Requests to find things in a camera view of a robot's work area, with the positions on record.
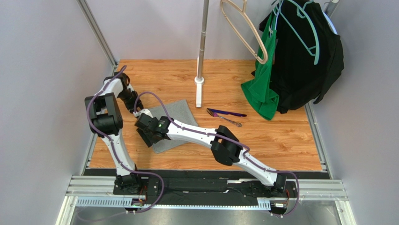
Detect teal clothes hanger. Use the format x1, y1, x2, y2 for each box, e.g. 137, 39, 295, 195
272, 0, 321, 65

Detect metal stand pole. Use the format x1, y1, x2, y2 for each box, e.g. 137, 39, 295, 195
195, 0, 209, 83

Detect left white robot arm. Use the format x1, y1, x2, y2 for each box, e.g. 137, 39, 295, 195
84, 71, 144, 194

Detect black shirt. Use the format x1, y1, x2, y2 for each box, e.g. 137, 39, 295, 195
259, 0, 344, 114

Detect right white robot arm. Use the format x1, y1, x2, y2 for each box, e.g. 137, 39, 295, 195
135, 112, 286, 192

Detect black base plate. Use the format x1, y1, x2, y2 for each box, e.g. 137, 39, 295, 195
84, 168, 298, 207

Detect purple cable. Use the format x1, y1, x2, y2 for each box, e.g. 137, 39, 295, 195
133, 91, 301, 218
86, 65, 165, 214

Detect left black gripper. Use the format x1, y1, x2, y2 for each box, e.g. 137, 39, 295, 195
118, 90, 144, 115

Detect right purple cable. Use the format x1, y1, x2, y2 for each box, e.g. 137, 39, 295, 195
133, 91, 301, 218

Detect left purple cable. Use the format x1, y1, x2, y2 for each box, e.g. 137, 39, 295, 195
86, 65, 165, 214

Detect beige clothes hanger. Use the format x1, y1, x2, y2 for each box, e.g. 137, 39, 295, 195
220, 0, 269, 65

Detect green shirt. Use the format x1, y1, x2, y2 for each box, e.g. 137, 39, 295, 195
241, 13, 279, 120

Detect purple knife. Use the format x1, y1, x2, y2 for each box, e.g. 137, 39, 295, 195
207, 108, 247, 117

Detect grey cloth napkin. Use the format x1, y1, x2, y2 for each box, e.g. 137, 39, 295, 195
146, 99, 200, 154

